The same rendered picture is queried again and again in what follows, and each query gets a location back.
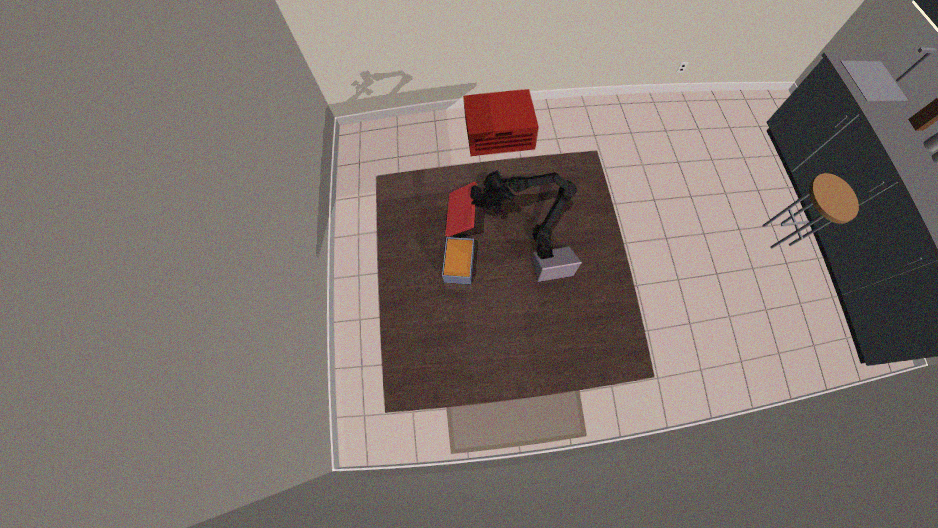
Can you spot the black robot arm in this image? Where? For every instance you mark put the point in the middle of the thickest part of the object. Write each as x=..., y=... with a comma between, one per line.
x=541, y=232

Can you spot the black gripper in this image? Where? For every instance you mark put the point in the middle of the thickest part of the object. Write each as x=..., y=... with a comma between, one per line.
x=485, y=200

